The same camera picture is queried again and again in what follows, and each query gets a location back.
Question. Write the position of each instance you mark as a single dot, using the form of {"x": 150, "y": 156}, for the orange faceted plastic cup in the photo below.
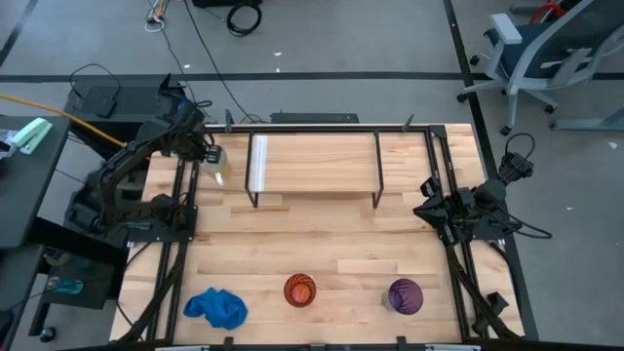
{"x": 300, "y": 292}

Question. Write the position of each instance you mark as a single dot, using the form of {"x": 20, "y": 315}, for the black side desk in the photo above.
{"x": 24, "y": 195}

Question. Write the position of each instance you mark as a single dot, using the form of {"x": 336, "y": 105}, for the black computer tower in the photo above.
{"x": 131, "y": 100}

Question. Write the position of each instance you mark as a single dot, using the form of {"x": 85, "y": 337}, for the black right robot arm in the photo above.
{"x": 492, "y": 190}

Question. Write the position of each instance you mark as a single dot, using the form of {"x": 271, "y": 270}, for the black power strip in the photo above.
{"x": 312, "y": 118}

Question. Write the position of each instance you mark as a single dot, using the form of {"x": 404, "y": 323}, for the mint green stapler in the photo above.
{"x": 31, "y": 134}

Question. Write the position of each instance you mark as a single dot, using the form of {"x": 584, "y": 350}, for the wooden shelf with black legs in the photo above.
{"x": 317, "y": 163}

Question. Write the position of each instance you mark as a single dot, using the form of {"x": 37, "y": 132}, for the black metal table frame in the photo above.
{"x": 239, "y": 129}

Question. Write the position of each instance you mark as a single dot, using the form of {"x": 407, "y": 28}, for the blue translucent object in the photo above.
{"x": 68, "y": 286}

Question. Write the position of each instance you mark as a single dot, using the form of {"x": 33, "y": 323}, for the grey metal furniture base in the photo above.
{"x": 585, "y": 124}

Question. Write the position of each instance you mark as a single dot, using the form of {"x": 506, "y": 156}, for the crumpled blue cloth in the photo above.
{"x": 217, "y": 309}

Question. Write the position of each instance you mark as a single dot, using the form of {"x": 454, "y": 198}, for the grey and blue office chair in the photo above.
{"x": 526, "y": 58}

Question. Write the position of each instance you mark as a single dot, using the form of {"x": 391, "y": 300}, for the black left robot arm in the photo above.
{"x": 122, "y": 161}

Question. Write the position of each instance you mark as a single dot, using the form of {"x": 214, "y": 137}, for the black low side shelf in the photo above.
{"x": 88, "y": 287}

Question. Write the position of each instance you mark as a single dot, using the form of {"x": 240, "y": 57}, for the yellow mug with white inside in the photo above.
{"x": 219, "y": 170}

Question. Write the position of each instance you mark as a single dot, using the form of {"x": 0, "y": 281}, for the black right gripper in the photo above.
{"x": 458, "y": 212}

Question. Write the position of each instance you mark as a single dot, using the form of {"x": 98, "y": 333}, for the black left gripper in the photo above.
{"x": 190, "y": 139}

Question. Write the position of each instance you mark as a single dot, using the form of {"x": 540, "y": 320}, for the small black box device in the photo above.
{"x": 106, "y": 108}

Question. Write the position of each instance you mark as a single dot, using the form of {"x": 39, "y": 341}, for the purple faceted plastic cup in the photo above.
{"x": 407, "y": 297}

